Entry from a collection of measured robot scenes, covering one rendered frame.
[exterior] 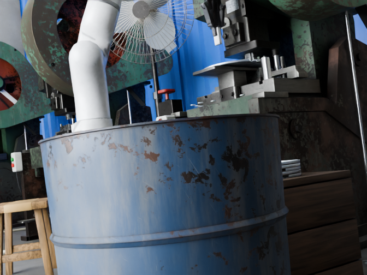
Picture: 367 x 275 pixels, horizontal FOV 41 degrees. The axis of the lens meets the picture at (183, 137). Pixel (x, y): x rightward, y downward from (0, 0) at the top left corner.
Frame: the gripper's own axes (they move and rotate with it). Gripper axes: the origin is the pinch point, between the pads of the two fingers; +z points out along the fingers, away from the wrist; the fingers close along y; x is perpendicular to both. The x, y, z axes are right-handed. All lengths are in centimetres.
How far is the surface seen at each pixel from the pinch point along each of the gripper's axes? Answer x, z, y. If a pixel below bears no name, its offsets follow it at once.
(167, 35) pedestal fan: -70, -21, -34
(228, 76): 2.4, 17.3, -0.7
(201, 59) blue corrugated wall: -146, -26, -131
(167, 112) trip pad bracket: -30.0, 26.8, 7.2
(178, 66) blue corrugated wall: -179, -28, -134
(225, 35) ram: -1.7, -1.1, -6.6
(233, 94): 4.2, 24.9, -0.3
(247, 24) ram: 7.4, -3.7, -10.9
